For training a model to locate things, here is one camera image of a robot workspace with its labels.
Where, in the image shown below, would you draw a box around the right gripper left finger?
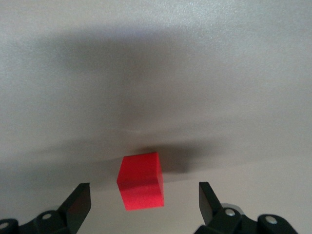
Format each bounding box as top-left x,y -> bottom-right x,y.
0,182 -> 92,234

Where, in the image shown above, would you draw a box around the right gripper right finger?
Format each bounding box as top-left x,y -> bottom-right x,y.
195,181 -> 299,234

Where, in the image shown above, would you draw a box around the red cube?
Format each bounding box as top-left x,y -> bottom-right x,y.
116,152 -> 164,211

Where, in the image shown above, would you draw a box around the brown table mat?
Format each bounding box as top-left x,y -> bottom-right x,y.
0,0 -> 312,234

